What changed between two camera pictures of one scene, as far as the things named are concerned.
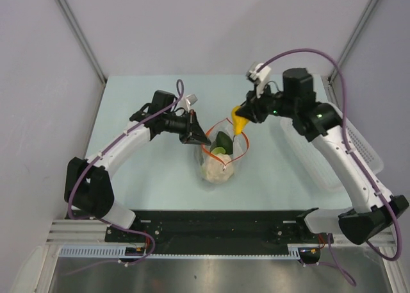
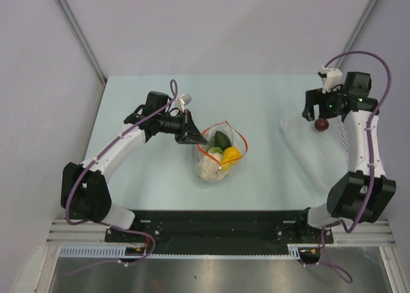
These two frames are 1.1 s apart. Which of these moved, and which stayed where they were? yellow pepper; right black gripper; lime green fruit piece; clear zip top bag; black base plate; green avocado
Moved: yellow pepper; right black gripper
Stayed: clear zip top bag; black base plate; green avocado; lime green fruit piece
